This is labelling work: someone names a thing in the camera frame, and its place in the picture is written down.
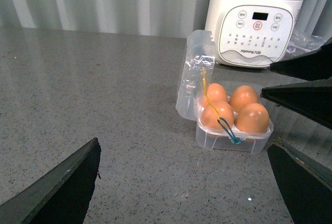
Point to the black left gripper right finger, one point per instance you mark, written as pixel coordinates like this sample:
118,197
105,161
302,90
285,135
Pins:
304,184

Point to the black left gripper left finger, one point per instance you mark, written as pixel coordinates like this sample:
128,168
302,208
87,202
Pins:
60,196

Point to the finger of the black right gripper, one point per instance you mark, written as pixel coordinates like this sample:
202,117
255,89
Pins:
311,99
314,65

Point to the brown top egg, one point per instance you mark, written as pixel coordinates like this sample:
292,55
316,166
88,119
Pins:
253,118

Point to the brown boxed egg back right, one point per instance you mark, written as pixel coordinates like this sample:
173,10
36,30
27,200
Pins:
243,96

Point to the brown boxed egg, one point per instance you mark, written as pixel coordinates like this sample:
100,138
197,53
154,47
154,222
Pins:
243,96
220,111
215,92

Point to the brown boxed egg back left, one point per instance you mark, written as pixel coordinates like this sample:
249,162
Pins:
215,92

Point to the brown boxed egg front left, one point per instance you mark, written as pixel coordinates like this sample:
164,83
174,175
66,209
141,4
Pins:
220,111

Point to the clear plastic egg box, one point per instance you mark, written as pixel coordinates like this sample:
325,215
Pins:
192,100

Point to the clear plastic bag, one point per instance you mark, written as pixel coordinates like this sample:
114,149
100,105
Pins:
301,43

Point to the white soy milk maker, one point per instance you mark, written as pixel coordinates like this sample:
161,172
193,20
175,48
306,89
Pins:
251,33

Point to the blue rubber band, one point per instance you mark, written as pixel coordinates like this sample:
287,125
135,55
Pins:
226,127

